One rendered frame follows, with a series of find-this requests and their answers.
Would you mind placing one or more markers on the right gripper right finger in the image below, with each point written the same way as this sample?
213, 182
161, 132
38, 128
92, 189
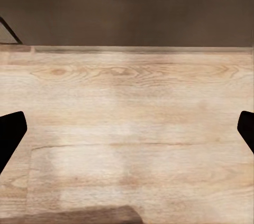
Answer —
246, 128

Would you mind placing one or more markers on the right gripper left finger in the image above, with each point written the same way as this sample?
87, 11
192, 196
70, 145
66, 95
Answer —
12, 129

